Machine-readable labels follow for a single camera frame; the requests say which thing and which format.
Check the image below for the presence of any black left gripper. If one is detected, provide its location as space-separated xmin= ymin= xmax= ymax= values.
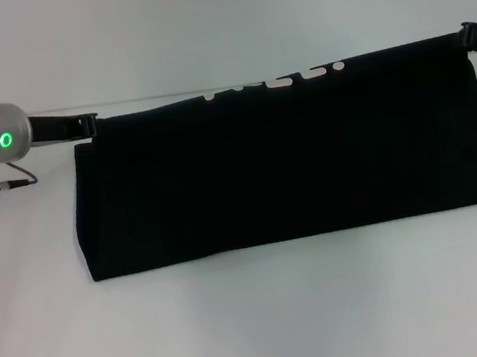
xmin=26 ymin=107 xmax=100 ymax=150

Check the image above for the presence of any black shirt with white print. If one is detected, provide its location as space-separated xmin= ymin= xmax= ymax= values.
xmin=54 ymin=28 xmax=477 ymax=285

